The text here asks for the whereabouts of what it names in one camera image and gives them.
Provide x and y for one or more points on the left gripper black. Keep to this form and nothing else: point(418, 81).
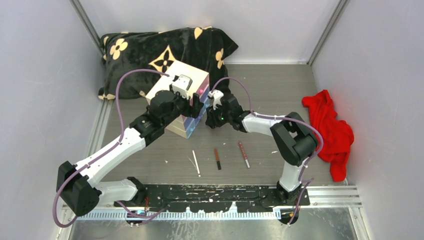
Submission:
point(193, 111)

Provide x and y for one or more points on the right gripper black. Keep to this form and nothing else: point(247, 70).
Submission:
point(212, 121)

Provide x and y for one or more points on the red makeup pencil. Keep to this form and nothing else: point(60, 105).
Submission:
point(241, 147)

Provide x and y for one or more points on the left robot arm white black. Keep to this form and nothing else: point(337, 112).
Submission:
point(80, 185)

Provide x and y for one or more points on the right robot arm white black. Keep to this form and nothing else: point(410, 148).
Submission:
point(297, 141)

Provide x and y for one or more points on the white makeup pencil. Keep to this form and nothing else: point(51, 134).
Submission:
point(196, 163)

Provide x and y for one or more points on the brown short lip pencil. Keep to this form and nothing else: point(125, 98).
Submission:
point(217, 158)

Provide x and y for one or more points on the black floral plush blanket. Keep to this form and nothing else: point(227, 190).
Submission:
point(204, 48)

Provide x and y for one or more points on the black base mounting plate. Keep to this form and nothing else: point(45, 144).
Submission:
point(215, 198)

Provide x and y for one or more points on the red cloth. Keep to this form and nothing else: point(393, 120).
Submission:
point(337, 135)

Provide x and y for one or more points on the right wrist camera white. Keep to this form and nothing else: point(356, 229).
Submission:
point(215, 97)

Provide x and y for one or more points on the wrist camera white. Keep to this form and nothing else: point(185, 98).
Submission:
point(181, 84)
point(215, 97)

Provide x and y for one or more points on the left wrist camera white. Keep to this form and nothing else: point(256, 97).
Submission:
point(181, 84)

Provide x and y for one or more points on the aluminium slotted rail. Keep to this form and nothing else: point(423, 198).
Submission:
point(120, 215)

